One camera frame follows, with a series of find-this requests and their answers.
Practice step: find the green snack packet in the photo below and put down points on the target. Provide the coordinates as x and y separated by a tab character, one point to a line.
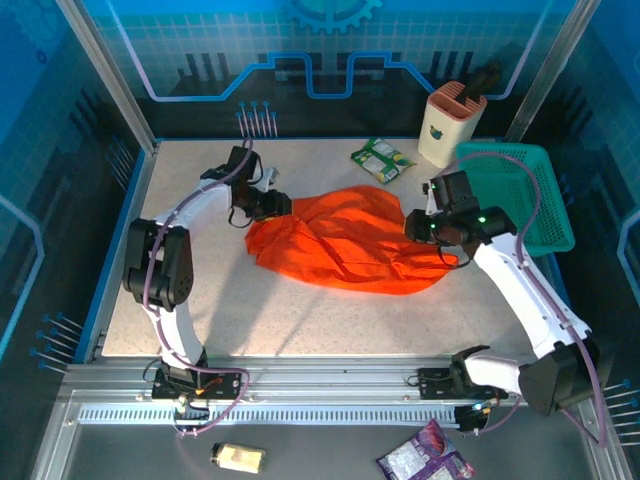
382	160

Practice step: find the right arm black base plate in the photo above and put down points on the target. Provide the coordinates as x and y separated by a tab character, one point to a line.
432	382

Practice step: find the small pale yellow bottle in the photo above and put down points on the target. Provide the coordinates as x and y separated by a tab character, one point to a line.
240	457

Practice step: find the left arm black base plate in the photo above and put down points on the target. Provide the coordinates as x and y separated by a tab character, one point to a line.
227	382

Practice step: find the small black wiring bracket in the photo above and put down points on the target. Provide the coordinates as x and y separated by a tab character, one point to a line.
470	417
192	412

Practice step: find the white pink-topped knife block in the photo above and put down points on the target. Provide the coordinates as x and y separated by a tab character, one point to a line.
445	135

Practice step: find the aluminium frame post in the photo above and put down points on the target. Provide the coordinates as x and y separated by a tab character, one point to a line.
107	75
550	70

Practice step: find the teal plastic basket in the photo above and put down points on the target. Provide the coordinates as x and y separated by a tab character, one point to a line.
530	200

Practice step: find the orange t-shirt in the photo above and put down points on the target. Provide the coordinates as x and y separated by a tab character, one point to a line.
340	240

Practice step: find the aluminium frame rail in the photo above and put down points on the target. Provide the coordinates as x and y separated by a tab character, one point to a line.
325	377

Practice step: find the purple snack packet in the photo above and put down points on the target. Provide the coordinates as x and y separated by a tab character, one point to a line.
425	455

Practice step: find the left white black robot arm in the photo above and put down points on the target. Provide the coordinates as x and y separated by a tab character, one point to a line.
175	330

